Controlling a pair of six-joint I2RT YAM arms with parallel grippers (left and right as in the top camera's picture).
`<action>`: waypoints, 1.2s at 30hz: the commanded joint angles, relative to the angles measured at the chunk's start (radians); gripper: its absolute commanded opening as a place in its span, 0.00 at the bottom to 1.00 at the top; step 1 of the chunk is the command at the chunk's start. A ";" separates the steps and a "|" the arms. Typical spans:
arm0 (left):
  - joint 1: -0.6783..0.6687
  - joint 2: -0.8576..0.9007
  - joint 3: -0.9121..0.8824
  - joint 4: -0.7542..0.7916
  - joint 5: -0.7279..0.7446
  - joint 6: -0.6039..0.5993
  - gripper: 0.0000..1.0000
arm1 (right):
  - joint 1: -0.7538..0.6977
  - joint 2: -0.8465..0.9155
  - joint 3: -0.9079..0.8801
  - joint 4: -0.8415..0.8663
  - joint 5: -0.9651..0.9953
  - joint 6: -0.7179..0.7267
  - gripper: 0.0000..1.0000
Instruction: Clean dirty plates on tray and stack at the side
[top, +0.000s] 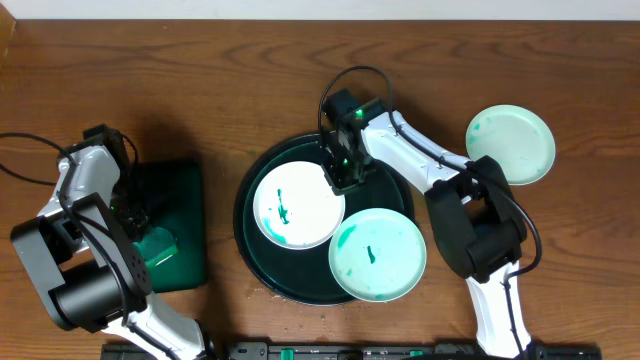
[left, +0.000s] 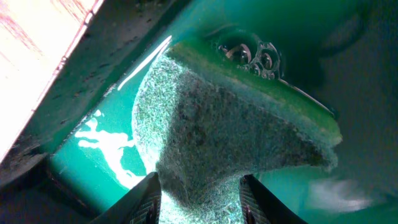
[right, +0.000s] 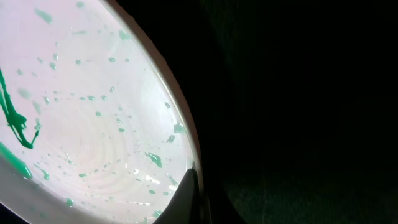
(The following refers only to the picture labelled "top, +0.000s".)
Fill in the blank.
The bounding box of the green sponge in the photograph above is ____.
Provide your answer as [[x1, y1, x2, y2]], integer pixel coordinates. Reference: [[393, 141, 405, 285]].
[[134, 226, 178, 269]]

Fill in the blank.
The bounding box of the white plate with green stain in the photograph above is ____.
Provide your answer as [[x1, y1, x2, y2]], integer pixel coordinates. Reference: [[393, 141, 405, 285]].
[[251, 161, 346, 251]]

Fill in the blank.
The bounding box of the mint plate front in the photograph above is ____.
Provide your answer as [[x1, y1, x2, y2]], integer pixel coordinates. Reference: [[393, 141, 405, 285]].
[[328, 208, 427, 302]]

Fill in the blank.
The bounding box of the mint plate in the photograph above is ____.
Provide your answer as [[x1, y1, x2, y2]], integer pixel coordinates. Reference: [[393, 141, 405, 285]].
[[465, 104, 556, 186], [328, 208, 427, 302]]

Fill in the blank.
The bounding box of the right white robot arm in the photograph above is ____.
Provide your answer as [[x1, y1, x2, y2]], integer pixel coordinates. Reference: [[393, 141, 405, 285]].
[[318, 105, 542, 359]]

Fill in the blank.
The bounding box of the dark green rectangular tray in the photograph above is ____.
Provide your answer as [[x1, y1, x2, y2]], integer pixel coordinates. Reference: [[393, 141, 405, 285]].
[[141, 159, 207, 293]]

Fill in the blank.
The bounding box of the round dark green tray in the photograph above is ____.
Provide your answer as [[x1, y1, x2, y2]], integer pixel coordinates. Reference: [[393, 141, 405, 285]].
[[233, 133, 415, 306]]

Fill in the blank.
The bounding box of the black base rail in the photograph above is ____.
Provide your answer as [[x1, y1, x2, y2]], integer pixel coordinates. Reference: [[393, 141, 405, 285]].
[[99, 341, 604, 360]]

